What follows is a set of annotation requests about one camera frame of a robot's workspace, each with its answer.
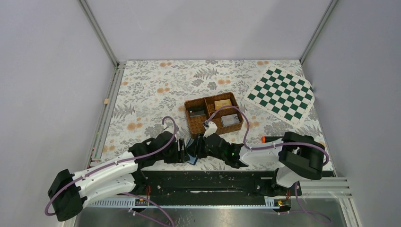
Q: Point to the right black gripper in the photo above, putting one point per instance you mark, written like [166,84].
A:
[201,141]

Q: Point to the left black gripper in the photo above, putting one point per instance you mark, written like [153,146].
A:
[180,155]

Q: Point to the blue leather card holder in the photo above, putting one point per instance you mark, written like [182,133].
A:
[191,148]

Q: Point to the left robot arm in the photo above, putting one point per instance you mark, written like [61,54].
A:
[70,192]

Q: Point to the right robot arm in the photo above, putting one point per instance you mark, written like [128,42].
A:
[298,157]

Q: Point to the grey card stack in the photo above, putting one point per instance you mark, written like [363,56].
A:
[230,120]

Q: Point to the tan card box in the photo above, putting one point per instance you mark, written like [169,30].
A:
[222,104]

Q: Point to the woven wicker divided basket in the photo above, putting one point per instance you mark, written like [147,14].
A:
[196,124]

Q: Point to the black marker orange cap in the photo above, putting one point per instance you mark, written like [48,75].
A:
[268,139]

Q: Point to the floral table mat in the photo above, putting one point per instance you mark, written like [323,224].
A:
[188,80]

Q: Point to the green white chessboard mat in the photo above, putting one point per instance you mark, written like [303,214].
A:
[286,96]

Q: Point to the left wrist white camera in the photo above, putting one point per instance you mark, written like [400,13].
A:
[171,129]

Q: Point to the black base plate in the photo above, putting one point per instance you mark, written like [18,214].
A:
[197,188]

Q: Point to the aluminium frame rail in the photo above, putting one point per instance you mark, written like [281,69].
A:
[128,114]

